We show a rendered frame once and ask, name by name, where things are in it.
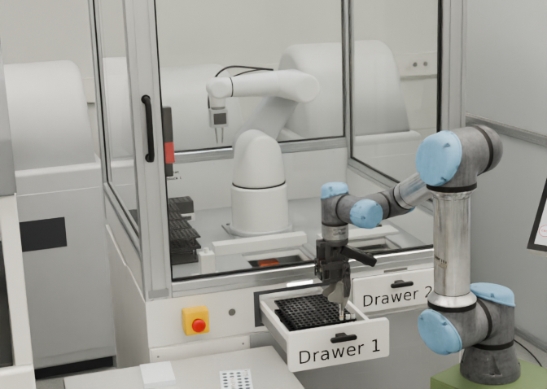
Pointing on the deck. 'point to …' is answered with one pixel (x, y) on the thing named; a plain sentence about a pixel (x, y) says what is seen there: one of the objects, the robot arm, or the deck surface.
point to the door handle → (149, 128)
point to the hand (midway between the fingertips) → (343, 304)
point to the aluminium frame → (142, 177)
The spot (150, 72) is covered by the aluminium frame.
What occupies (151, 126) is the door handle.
